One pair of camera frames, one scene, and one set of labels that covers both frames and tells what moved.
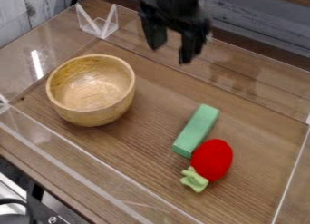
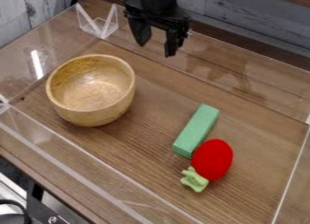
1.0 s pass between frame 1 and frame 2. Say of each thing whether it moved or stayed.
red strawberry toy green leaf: stayed
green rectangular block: stayed
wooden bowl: stayed
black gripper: moved
